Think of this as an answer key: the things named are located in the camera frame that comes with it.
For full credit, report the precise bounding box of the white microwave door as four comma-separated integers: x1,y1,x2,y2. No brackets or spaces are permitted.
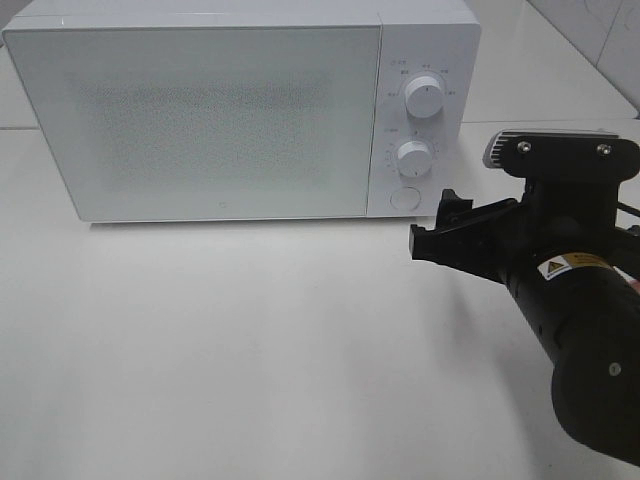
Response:
6,27,380,222

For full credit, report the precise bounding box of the upper white power knob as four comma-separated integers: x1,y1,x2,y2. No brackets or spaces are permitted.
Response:
403,72,444,119

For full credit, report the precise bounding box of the round white door button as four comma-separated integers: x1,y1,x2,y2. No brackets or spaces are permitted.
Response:
390,187,421,211

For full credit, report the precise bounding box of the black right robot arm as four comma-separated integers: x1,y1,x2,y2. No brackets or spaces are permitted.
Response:
409,181,639,464

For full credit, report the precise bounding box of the white microwave oven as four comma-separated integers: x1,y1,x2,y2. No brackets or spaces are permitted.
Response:
2,1,481,222

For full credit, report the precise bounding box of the lower white timer knob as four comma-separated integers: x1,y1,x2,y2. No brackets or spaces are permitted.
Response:
396,140,434,178

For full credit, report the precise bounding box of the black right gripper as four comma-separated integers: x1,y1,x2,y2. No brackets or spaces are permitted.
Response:
409,179,625,285

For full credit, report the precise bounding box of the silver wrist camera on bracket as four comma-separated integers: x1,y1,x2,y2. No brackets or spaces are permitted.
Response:
482,129,639,186

